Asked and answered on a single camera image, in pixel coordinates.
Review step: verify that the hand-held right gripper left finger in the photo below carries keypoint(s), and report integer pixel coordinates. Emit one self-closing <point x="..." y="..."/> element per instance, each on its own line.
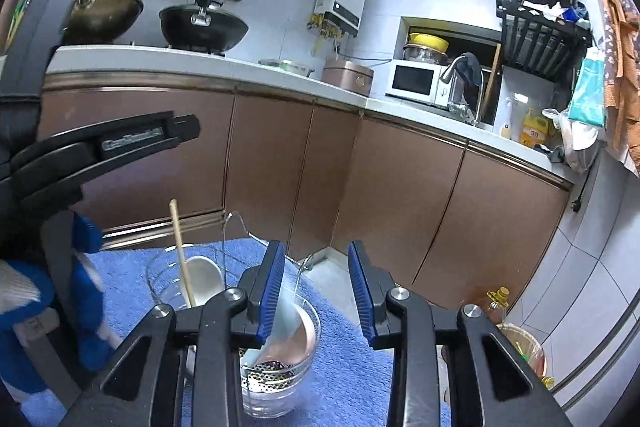
<point x="270" y="297"/>

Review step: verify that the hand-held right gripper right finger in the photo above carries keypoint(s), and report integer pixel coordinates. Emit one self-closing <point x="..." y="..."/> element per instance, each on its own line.
<point x="359" y="297"/>

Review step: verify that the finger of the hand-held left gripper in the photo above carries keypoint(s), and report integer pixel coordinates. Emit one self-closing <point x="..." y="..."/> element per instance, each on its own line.
<point x="182" y="127"/>
<point x="130" y="144"/>

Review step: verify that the clear utensil organizer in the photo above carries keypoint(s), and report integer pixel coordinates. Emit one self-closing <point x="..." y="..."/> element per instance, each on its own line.
<point x="224" y="247"/>

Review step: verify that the wooden chopstick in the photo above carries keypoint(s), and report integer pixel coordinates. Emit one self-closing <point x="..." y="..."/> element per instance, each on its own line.
<point x="181" y="252"/>

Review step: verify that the person's left hand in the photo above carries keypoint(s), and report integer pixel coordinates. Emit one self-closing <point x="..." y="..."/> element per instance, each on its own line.
<point x="85" y="302"/>

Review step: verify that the pink bowl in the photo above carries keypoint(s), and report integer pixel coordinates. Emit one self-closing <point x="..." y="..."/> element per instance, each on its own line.
<point x="300" y="337"/>

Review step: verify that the blue towel mat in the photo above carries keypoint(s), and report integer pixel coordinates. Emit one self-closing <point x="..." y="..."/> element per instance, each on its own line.
<point x="340" y="377"/>

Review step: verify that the perforated metal strainer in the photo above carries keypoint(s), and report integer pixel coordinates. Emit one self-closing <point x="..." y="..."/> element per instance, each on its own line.
<point x="270" y="379"/>

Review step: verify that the black wok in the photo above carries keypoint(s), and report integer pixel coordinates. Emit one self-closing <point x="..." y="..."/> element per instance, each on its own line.
<point x="200" y="34"/>

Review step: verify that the brown kitchen base cabinet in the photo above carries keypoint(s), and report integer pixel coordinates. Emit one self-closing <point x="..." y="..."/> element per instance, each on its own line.
<point x="400" y="207"/>

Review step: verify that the clear glass cup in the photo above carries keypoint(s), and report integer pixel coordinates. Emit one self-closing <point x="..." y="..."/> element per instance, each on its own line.
<point x="280" y="399"/>

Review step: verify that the clear glass bowl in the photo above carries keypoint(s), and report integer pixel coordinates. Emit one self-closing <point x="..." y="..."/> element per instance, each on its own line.
<point x="162" y="282"/>

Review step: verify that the small pot with glass lid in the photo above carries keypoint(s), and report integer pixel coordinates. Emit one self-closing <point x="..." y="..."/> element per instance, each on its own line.
<point x="290" y="67"/>

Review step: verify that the cooking oil bottle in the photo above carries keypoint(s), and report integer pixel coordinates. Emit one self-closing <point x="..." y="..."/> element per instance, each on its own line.
<point x="496" y="307"/>

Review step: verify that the round basin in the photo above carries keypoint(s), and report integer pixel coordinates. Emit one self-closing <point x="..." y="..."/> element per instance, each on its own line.
<point x="522" y="347"/>

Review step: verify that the rose gold rice cooker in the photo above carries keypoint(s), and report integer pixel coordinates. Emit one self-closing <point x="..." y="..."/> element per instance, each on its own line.
<point x="347" y="77"/>

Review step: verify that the white microwave oven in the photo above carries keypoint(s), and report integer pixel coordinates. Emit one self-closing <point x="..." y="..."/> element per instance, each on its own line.
<point x="412" y="79"/>

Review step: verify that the white soap bottle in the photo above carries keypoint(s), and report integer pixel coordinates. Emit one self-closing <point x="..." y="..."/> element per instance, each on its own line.
<point x="509" y="122"/>

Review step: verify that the chrome kitchen faucet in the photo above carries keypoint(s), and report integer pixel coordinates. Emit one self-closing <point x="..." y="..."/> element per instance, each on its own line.
<point x="452" y="77"/>

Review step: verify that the yellow detergent bottle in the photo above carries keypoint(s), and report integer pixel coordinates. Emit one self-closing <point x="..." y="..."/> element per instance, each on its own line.
<point x="534" y="132"/>

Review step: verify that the yellow pot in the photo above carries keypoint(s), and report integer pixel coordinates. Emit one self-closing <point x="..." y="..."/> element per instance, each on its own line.
<point x="425" y="43"/>

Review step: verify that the wooden board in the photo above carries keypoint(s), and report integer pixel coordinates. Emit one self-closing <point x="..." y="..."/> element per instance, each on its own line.
<point x="492" y="77"/>

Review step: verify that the white plastic bag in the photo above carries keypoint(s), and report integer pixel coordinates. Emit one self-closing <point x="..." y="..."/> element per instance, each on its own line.
<point x="577" y="142"/>

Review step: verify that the teal packet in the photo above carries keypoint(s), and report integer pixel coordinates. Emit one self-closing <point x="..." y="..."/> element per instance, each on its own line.
<point x="590" y="92"/>

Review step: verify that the black dish rack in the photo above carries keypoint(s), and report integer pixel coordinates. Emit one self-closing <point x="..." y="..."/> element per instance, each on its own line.
<point x="530" y="32"/>

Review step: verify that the white rag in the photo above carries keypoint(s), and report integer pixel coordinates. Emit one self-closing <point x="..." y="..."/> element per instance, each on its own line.
<point x="542" y="9"/>

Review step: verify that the orange patterned towel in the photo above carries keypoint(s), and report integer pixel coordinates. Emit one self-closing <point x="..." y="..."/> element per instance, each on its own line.
<point x="620" y="57"/>

